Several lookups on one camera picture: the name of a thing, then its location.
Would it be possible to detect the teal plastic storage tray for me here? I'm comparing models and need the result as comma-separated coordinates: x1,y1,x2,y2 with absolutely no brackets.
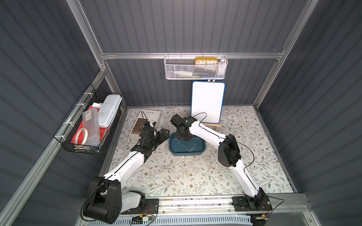
169,133,206,156

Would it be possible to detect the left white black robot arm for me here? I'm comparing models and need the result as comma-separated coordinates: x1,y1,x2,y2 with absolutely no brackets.
80,122,170,224

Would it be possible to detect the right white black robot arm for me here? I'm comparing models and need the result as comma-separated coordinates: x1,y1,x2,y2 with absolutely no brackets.
170,114,265,210

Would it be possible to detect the interior design trends book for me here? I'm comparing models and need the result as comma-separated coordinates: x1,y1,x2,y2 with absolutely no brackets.
130,109,161,139

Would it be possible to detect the floral patterned table mat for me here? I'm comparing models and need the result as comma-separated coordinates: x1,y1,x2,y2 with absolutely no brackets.
123,106,294,197

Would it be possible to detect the wooden easel stand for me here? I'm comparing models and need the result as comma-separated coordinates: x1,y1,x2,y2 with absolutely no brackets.
203,123,222,132

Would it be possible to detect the white plastic case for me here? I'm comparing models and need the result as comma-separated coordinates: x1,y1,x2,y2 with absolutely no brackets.
98,94,122,128

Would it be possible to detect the white marker pen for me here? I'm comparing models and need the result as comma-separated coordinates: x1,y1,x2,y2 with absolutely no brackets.
174,71,200,78

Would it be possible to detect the translucent plastic container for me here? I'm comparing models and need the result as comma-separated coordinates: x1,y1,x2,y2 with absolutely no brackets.
82,108,100,146

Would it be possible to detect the white tape roll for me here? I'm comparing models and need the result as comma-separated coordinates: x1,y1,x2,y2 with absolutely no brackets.
74,128,88,145

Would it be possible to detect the yellow clock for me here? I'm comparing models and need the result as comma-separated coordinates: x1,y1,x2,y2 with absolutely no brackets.
195,56,219,65

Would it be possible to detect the small green circuit board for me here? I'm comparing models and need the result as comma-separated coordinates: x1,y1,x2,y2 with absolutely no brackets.
130,215,156,225

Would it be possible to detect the white board with blue frame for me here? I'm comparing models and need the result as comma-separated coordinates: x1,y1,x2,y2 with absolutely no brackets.
191,81,225,124

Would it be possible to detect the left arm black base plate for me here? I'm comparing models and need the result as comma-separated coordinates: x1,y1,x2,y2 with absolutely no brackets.
121,199,159,215

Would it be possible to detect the white wire mesh basket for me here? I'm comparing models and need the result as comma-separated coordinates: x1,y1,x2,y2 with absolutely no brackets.
164,55,229,80

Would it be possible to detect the black wire wall basket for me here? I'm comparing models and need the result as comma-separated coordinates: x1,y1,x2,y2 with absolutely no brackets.
54,89,123,155

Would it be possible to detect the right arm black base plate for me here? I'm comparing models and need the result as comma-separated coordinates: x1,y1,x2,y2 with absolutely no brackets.
232,196,272,212

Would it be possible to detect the aluminium front rail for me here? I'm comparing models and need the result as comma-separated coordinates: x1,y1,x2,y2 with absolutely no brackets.
157,194,312,215

